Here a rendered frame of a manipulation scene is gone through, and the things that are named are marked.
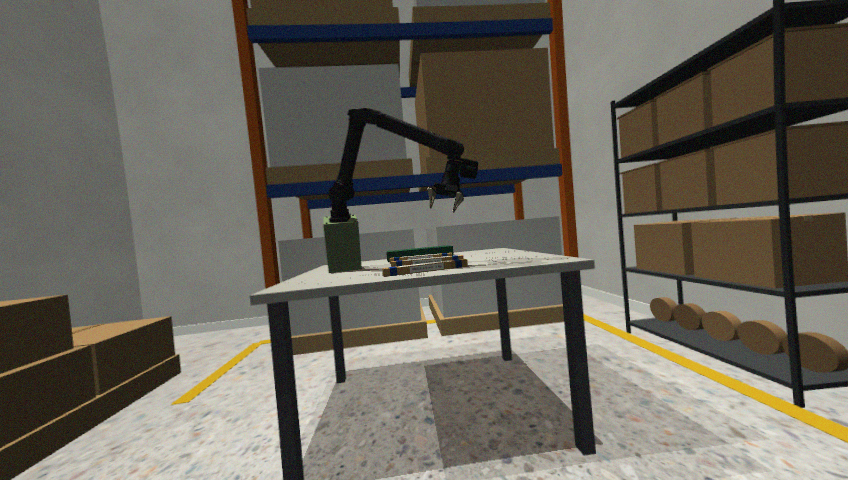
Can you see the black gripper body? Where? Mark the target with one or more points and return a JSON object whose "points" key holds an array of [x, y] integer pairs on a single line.
{"points": [[449, 182]]}

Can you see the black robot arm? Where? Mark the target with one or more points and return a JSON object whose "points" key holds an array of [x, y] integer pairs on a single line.
{"points": [[340, 190]]}

